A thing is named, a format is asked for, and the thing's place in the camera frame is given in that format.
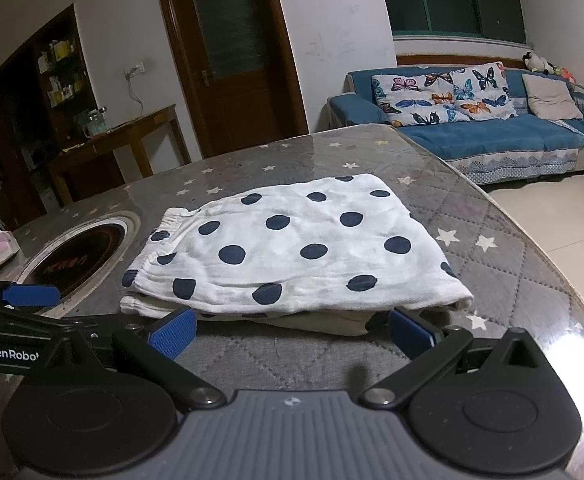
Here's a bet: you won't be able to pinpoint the round black induction cooktop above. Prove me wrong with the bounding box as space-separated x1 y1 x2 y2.
9 210 143 318

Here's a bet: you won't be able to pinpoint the blue sofa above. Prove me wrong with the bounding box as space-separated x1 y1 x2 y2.
328 64 584 188

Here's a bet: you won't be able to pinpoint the dark wooden shelf cabinet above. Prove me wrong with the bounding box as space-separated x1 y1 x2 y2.
0 2 98 233

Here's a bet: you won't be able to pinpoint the glass mug with lid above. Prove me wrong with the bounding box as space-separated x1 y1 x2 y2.
82 112 104 138

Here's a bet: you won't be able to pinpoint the round black induction cooker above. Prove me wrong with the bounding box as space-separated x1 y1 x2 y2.
22 222 128 301

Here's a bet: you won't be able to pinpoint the white polka dot pants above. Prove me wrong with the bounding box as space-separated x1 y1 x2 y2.
119 173 474 337

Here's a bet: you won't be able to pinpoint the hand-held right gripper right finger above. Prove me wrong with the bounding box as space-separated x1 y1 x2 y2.
359 308 558 411

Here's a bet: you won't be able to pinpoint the beige cushion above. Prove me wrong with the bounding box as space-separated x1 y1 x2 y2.
522 73 584 121

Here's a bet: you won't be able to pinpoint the grey star quilted tablecloth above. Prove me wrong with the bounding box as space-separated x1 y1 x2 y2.
0 122 584 461

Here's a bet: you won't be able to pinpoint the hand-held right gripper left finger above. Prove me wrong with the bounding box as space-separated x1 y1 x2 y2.
29 308 225 413

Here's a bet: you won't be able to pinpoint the brown wooden door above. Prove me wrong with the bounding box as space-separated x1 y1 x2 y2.
152 0 309 158

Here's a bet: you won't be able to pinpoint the panda plush toy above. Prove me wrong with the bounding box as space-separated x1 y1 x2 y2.
522 51 555 75

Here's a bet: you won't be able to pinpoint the butterfly print cushion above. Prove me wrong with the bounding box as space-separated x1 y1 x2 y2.
371 72 473 127
451 61 518 121

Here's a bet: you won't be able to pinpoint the green framed window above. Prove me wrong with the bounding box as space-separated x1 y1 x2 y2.
374 0 529 45

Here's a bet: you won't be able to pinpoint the wooden side table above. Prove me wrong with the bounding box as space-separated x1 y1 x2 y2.
47 105 193 206

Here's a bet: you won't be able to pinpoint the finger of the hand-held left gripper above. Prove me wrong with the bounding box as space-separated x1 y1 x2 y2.
0 275 63 310

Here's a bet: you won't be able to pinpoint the thin charger cable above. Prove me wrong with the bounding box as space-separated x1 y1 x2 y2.
128 75 145 116

